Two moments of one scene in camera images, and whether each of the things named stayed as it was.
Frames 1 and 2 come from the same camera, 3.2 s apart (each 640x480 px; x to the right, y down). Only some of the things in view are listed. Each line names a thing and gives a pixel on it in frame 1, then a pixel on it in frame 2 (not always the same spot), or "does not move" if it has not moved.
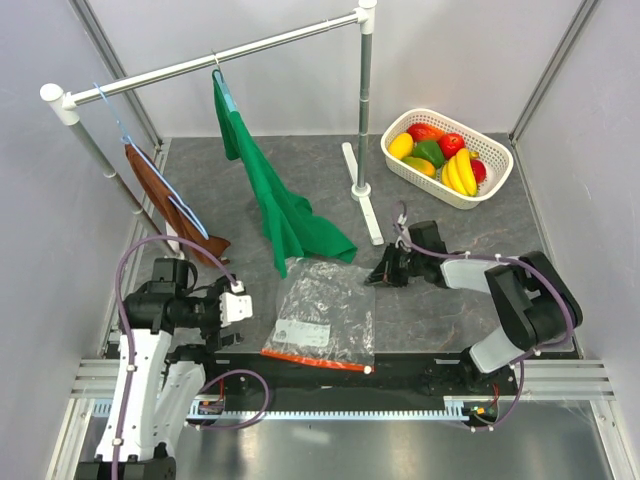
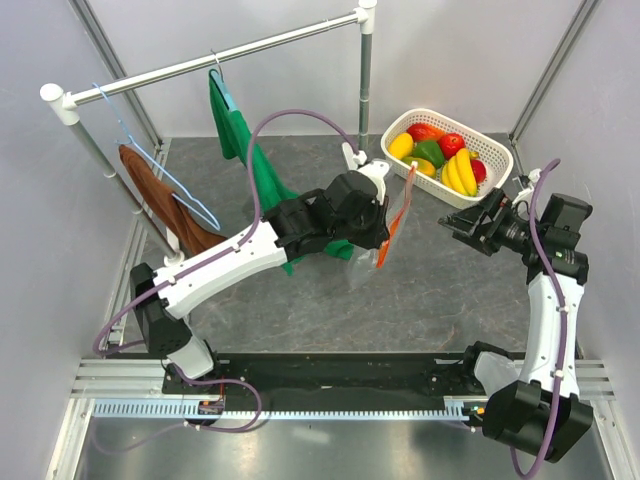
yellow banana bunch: (458, 173) does not move
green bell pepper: (430, 151) does not move
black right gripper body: (399, 261) -> (507, 229)
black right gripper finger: (377, 275) -> (465, 219)
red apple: (450, 143) does not move
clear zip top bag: (325, 314) -> (365, 261)
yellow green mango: (420, 164) does not move
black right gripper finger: (398, 280) -> (472, 239)
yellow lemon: (401, 146) does not move
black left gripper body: (207, 313) -> (367, 231)
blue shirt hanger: (227, 96) does not move
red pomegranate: (479, 169) does not move
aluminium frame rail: (544, 379) does not move
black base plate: (398, 374) does not move
